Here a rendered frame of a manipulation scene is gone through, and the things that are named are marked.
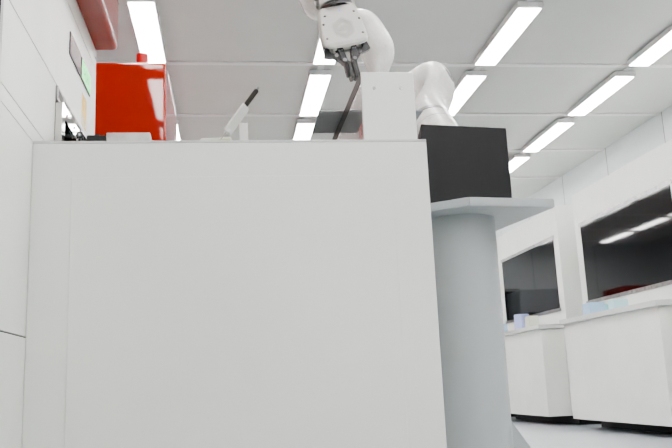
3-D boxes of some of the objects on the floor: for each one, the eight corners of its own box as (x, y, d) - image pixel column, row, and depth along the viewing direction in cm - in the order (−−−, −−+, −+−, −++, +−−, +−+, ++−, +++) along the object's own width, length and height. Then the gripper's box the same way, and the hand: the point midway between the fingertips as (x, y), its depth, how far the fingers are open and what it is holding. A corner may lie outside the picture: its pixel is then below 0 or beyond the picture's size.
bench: (676, 441, 542) (638, 138, 585) (567, 428, 716) (544, 196, 759) (832, 432, 556) (784, 137, 599) (688, 422, 730) (659, 194, 773)
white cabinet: (10, 730, 114) (32, 143, 132) (108, 577, 208) (113, 245, 225) (474, 688, 123) (436, 140, 140) (368, 559, 216) (353, 240, 234)
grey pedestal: (578, 550, 215) (547, 230, 233) (695, 587, 174) (647, 194, 192) (388, 571, 201) (370, 228, 219) (466, 616, 160) (436, 189, 178)
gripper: (363, 6, 199) (383, 78, 195) (300, 17, 196) (320, 91, 193) (368, -9, 192) (389, 67, 188) (303, 3, 189) (324, 80, 186)
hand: (352, 71), depth 191 cm, fingers closed
